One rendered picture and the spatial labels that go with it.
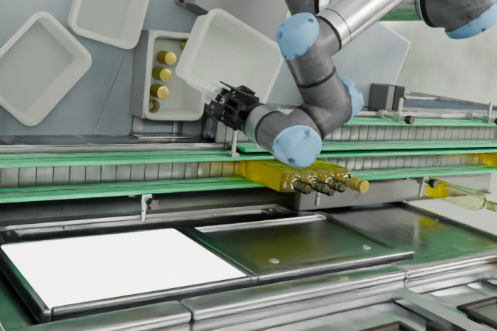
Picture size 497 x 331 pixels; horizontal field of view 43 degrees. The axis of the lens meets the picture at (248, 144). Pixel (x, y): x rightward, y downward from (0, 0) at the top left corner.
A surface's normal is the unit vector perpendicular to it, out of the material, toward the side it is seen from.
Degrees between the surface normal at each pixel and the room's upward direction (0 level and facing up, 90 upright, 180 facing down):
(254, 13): 1
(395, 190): 0
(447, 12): 84
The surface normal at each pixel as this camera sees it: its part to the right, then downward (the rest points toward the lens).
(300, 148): 0.50, 0.35
